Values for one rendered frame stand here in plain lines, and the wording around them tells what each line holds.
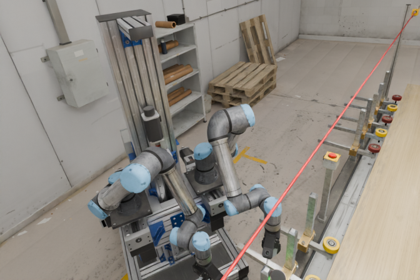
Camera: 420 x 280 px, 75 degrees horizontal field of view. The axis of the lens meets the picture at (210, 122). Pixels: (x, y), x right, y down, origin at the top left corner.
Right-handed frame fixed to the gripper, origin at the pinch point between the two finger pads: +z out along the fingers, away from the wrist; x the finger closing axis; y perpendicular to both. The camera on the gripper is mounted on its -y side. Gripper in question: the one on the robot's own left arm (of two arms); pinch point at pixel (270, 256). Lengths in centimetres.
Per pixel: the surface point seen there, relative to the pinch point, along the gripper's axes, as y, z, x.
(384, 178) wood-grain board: 76, 3, -63
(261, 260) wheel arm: 2.0, 7.9, 4.8
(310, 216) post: 23.7, -6.8, -17.8
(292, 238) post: 0.2, -16.9, -9.5
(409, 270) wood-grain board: 11, 3, -62
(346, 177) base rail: 96, 23, -45
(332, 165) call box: 46, -25, -27
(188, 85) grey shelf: 280, 33, 164
